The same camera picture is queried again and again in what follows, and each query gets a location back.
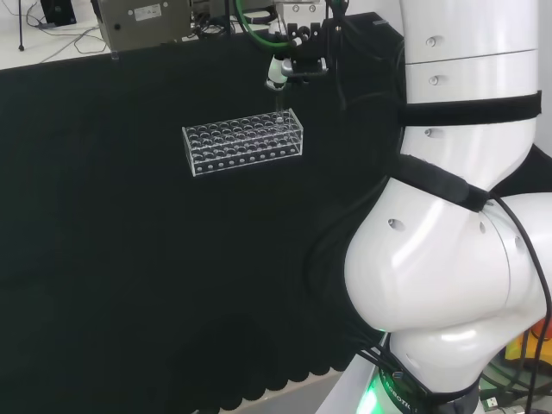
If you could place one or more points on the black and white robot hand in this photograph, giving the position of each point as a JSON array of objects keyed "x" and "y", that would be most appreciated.
[{"x": 308, "y": 52}]

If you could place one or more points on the clear glass test tube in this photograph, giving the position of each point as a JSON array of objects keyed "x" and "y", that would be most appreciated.
[{"x": 279, "y": 108}]

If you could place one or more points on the clear plastic test tube rack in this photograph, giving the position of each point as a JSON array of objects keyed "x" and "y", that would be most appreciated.
[{"x": 241, "y": 142}]

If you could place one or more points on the grey metal case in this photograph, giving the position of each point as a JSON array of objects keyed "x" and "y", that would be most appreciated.
[{"x": 142, "y": 21}]

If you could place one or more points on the black box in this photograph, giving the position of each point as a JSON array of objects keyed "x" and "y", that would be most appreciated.
[{"x": 58, "y": 10}]

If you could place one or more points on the black bench cloth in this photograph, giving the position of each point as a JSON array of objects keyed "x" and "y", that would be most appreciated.
[{"x": 151, "y": 259}]

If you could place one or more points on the black tripod leg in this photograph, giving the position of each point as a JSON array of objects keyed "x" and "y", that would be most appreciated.
[{"x": 20, "y": 26}]

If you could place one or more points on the yellow stop button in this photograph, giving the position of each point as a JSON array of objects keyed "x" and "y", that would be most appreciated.
[{"x": 517, "y": 349}]

